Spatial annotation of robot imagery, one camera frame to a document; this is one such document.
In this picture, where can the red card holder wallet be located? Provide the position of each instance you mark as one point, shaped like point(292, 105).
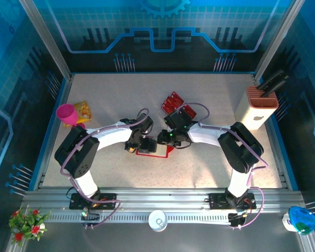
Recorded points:
point(161, 151)

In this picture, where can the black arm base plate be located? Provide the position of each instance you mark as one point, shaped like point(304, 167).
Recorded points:
point(107, 200)
point(218, 200)

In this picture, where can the red credit card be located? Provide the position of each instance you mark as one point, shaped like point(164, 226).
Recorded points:
point(190, 111)
point(169, 104)
point(176, 97)

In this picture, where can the white knife block pink top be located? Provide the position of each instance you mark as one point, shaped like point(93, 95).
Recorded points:
point(249, 113)

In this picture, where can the aluminium frame post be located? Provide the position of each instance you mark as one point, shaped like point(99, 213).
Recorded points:
point(47, 39)
point(276, 39)

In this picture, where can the pink plastic goblet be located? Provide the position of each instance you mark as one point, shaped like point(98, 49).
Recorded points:
point(66, 114)

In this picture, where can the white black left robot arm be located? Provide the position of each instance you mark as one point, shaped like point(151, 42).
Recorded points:
point(110, 135)

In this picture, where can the yellow snack bag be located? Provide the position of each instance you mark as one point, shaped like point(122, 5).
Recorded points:
point(85, 110)

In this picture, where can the artificial plant red flowers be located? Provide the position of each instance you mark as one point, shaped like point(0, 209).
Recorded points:
point(26, 223)

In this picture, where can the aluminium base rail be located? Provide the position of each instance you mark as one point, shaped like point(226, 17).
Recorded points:
point(160, 199)

